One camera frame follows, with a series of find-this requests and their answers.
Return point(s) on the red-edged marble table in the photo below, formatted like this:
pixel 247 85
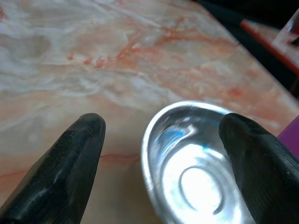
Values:
pixel 268 39

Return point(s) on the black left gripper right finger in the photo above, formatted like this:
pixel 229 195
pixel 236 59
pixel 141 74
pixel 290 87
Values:
pixel 261 168

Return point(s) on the clear acrylic object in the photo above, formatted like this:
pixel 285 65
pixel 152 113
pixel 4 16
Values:
pixel 288 32

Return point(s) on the purple object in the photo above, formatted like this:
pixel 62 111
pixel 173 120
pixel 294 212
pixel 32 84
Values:
pixel 289 135

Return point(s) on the shiny steel bowl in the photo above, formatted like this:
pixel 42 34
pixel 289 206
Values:
pixel 191 177

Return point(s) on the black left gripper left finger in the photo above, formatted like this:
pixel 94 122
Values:
pixel 58 177

